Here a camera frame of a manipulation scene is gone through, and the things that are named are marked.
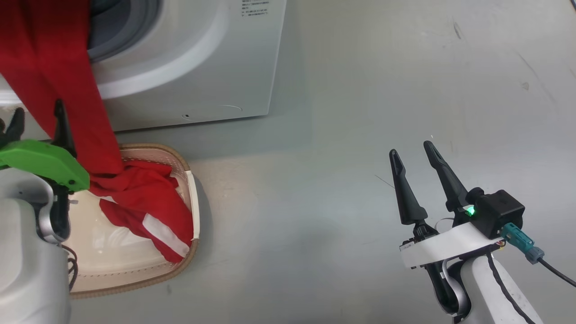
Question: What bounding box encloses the red garment with white stripe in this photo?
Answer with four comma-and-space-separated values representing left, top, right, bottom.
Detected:
0, 0, 194, 264

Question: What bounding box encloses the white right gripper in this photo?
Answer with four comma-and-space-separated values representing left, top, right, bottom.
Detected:
389, 141, 504, 269

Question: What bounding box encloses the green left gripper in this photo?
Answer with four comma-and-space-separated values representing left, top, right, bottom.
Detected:
0, 99, 90, 193

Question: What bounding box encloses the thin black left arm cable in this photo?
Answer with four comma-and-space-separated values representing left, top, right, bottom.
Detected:
62, 244, 80, 294

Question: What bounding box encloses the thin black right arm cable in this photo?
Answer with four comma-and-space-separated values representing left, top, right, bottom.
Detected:
485, 253, 537, 324

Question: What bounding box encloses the white front-load washing machine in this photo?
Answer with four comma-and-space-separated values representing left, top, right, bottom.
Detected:
0, 0, 288, 134

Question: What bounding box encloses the right camera cable teal connector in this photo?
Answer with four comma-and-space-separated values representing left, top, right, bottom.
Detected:
499, 223, 576, 288

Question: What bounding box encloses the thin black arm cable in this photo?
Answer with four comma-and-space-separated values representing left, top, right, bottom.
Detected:
485, 253, 537, 324
62, 244, 80, 294

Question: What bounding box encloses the cream perforated laundry basket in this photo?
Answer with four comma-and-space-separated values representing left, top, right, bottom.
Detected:
58, 143, 201, 300

